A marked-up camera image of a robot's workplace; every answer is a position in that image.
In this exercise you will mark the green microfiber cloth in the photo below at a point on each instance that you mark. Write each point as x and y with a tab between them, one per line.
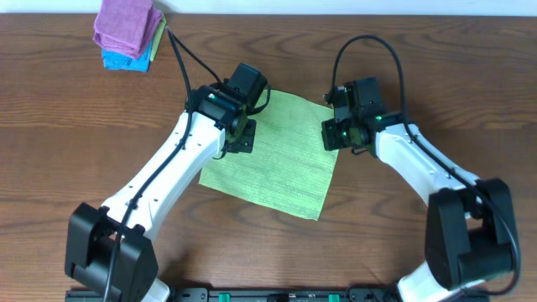
289	169

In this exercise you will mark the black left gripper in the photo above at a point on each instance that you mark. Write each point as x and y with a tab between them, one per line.
245	137

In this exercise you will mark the folded purple cloth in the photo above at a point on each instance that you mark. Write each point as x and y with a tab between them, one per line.
126	26

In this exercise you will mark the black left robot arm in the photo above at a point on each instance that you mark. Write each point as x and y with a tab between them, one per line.
110	249

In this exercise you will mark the folded yellow-green cloth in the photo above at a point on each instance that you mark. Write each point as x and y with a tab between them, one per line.
157	37

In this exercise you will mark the folded blue cloth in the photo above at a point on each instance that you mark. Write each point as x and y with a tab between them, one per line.
115	61

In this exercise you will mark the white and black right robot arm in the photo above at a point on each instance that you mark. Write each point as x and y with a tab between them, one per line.
470	232

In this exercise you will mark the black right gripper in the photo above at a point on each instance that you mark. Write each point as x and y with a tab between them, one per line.
331	135

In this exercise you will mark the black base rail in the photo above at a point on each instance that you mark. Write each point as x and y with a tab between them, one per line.
352	295

